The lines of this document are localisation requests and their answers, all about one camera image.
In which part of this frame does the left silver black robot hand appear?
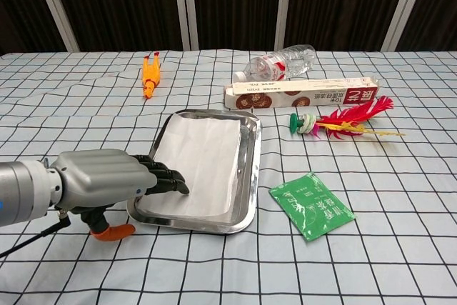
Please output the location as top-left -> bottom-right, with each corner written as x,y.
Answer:
49,150 -> 191,241

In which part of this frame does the clear plastic sheet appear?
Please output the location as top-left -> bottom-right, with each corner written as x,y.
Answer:
137,111 -> 243,226

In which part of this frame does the silver metal tray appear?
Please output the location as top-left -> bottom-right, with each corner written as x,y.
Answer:
126,109 -> 263,236

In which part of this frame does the orange rubber chicken toy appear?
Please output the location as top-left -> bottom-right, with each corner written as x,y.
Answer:
141,51 -> 164,101

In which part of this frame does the green foil packet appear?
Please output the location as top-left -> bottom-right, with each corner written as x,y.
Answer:
268,171 -> 357,244

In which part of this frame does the clear plastic water bottle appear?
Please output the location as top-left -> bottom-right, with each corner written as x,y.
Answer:
233,44 -> 317,84

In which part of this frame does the long cardboard box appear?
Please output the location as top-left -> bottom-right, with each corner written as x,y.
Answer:
224,75 -> 380,111

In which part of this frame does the red yellow feather shuttlecock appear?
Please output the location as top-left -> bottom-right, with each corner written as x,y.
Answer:
288,95 -> 406,141

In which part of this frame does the checkered light blue tablecloth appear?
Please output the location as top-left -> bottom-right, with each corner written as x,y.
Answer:
0,49 -> 457,305

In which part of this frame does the black left hand cable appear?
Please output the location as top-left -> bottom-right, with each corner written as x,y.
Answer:
0,211 -> 71,259

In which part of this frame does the white partition frame post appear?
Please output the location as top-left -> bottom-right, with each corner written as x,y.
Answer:
381,0 -> 426,52
274,0 -> 294,51
28,0 -> 80,52
172,0 -> 199,51

